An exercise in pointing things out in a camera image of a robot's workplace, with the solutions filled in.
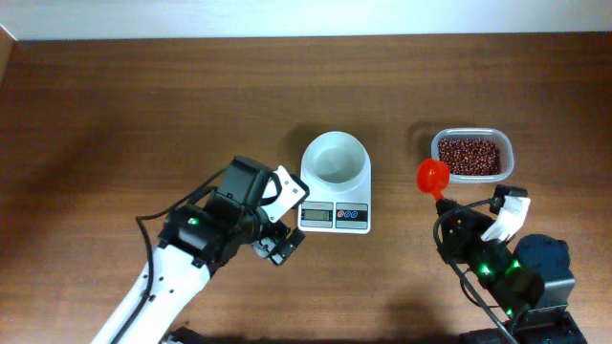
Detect orange measuring scoop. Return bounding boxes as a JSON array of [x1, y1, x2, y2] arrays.
[[417, 158, 450, 202]]

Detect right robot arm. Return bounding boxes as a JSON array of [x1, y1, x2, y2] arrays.
[[432, 184, 586, 344]]

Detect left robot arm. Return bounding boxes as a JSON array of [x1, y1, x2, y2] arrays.
[[94, 156, 310, 343]]

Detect white digital kitchen scale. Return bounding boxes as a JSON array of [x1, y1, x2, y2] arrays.
[[298, 154, 373, 234]]

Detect clear plastic container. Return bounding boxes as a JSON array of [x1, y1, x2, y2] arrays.
[[430, 128, 514, 183]]

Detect red beans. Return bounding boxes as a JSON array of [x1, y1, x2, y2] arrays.
[[437, 139, 501, 176]]

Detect white round bowl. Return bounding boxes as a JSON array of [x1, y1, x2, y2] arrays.
[[301, 131, 368, 184]]

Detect left black cable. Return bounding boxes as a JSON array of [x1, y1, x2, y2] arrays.
[[109, 166, 229, 344]]

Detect black cable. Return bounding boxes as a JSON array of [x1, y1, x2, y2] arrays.
[[109, 166, 229, 344], [432, 198, 522, 344]]

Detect right black cable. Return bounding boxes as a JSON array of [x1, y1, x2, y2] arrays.
[[432, 198, 522, 344]]

